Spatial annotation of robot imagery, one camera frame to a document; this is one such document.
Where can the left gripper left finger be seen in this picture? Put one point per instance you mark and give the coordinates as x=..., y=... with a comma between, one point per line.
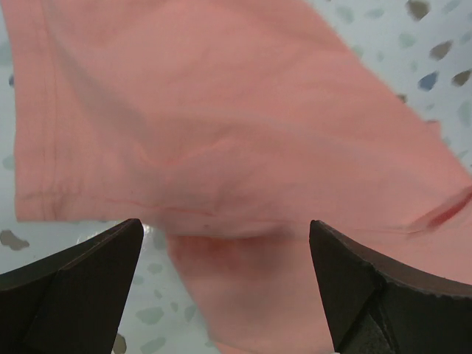
x=71, y=301

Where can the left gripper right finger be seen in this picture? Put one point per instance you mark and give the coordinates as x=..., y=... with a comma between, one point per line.
x=375, y=304

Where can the salmon pink t shirt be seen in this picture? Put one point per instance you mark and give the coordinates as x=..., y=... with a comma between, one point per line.
x=230, y=126

